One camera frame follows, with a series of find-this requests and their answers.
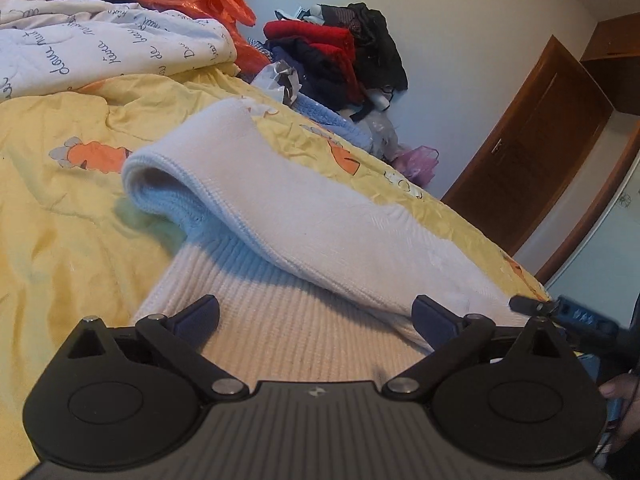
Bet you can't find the yellow printed bed sheet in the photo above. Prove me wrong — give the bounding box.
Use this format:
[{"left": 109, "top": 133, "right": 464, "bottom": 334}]
[{"left": 0, "top": 64, "right": 557, "bottom": 480}]

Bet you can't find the red garment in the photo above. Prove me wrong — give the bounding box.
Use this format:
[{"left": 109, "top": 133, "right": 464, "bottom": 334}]
[{"left": 263, "top": 19, "right": 370, "bottom": 107}]

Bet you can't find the person's right hand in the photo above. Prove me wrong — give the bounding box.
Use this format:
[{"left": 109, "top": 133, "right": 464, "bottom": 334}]
[{"left": 599, "top": 369, "right": 640, "bottom": 415}]

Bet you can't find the brown wooden door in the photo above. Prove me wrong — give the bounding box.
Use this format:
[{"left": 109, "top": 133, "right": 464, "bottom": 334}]
[{"left": 440, "top": 35, "right": 615, "bottom": 257}]

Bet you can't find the black lace garment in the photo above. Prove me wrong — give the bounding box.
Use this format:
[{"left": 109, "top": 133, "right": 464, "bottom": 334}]
[{"left": 320, "top": 2, "right": 409, "bottom": 92}]

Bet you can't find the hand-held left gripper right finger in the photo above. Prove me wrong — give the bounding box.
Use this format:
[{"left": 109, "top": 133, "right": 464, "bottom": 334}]
[{"left": 383, "top": 294, "right": 569, "bottom": 400}]

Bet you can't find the navy garment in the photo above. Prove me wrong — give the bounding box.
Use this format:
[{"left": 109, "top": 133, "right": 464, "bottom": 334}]
[{"left": 269, "top": 45, "right": 353, "bottom": 111}]

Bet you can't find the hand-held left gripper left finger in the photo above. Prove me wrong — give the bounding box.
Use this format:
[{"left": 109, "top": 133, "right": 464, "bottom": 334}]
[{"left": 65, "top": 294, "right": 250, "bottom": 401}]

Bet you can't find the orange plastic bag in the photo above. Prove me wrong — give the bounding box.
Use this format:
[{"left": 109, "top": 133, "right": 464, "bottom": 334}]
[{"left": 136, "top": 0, "right": 271, "bottom": 75}]

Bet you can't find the wooden wall cabinet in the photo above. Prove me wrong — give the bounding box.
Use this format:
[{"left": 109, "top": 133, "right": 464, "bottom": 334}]
[{"left": 580, "top": 12, "right": 640, "bottom": 117}]

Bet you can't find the white script-printed quilt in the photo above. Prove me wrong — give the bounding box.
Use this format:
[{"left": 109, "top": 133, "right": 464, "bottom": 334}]
[{"left": 0, "top": 0, "right": 239, "bottom": 104}]

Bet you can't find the purple plastic bag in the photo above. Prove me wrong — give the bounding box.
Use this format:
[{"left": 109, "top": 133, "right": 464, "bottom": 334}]
[{"left": 391, "top": 144, "right": 442, "bottom": 187}]

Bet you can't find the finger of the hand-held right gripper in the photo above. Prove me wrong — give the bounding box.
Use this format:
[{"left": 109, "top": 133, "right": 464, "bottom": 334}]
[{"left": 508, "top": 294, "right": 557, "bottom": 317}]

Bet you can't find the grey plastic bag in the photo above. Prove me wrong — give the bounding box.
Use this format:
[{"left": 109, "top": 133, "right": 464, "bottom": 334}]
[{"left": 249, "top": 59, "right": 305, "bottom": 107}]

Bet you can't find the white knit sweater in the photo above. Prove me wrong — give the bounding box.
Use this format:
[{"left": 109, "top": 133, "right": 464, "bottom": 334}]
[{"left": 121, "top": 97, "right": 552, "bottom": 397}]

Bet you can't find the light blue knit cloth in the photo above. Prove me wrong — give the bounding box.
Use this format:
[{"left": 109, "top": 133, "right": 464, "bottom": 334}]
[{"left": 291, "top": 94, "right": 375, "bottom": 155}]

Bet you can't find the wooden door frame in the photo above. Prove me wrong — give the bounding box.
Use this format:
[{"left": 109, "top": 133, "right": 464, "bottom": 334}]
[{"left": 534, "top": 120, "right": 640, "bottom": 285}]

